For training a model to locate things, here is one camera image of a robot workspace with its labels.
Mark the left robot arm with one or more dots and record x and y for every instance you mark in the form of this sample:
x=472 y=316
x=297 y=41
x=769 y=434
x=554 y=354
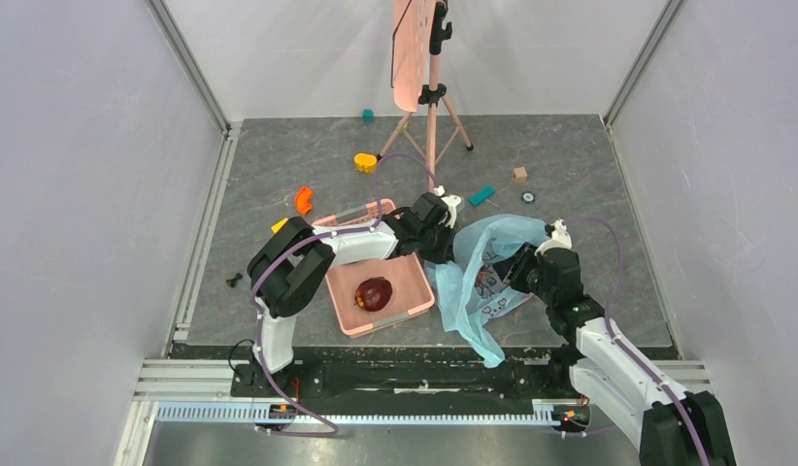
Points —
x=288 y=270

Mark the teal long block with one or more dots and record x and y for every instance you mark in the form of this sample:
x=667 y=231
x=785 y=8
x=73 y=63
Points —
x=481 y=196

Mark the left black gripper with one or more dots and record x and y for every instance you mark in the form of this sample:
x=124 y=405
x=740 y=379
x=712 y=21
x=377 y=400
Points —
x=446 y=253

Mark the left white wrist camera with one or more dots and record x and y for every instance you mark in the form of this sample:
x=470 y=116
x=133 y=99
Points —
x=454 y=204

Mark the red fake apple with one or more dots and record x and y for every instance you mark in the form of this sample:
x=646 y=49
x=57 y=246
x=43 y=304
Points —
x=373 y=294

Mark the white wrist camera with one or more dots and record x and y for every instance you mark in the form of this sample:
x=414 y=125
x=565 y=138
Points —
x=557 y=236
x=454 y=204

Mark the small wooden cube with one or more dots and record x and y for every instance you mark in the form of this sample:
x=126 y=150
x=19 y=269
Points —
x=519 y=175

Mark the small yellow block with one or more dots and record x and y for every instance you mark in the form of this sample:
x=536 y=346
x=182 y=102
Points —
x=279 y=225

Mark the pink plastic basket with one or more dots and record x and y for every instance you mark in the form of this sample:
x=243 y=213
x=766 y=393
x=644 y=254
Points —
x=361 y=254

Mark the light blue plastic bag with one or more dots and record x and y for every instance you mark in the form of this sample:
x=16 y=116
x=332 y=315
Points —
x=468 y=291

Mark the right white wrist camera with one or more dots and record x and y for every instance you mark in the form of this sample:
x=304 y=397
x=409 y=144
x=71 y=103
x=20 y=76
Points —
x=557 y=236

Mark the orange curved toy block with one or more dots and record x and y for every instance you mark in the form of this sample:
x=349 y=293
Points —
x=303 y=201

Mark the yellow toy block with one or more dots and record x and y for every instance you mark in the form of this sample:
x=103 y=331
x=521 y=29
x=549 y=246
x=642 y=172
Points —
x=366 y=162

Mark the pink tripod stand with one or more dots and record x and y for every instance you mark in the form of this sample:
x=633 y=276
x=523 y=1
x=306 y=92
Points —
x=434 y=94

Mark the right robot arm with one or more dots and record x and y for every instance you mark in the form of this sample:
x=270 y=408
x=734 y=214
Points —
x=668 y=423

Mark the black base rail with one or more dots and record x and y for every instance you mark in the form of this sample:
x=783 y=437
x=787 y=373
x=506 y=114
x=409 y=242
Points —
x=409 y=382

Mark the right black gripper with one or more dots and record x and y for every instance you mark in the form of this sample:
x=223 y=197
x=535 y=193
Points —
x=523 y=269

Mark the small black bow piece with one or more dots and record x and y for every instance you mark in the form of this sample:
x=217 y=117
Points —
x=232 y=282

